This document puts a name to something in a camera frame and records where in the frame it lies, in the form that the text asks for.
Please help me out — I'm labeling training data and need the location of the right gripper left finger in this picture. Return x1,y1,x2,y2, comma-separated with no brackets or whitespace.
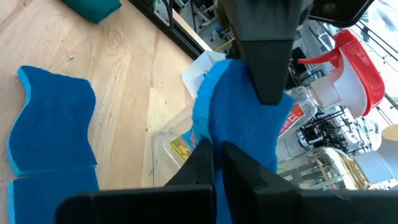
55,138,218,224

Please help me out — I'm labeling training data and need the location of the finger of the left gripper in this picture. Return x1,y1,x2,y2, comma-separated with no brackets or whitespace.
217,0,312,106

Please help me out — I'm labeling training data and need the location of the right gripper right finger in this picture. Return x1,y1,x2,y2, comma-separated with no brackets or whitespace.
220,141,398,224

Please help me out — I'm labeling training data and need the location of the Windex spray bottle red trigger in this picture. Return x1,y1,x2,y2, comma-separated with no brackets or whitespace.
169,29,386,162

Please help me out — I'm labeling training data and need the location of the blue wavy sponge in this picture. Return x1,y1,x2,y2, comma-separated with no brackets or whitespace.
192,58,295,224
6,65,99,177

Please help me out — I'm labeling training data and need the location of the dark green cloth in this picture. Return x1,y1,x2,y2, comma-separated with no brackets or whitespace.
61,0,123,25

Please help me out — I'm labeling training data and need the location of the large clear plastic bin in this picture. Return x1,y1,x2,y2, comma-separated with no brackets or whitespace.
152,104,368,190

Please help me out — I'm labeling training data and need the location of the small frosted plastic bin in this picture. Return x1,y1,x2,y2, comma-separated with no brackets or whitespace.
181,50,227,100

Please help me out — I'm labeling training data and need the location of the long blue cloth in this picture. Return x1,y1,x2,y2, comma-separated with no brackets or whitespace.
7,169,100,224

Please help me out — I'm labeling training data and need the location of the black aluminium table frame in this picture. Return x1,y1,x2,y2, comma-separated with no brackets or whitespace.
129,0,215,60

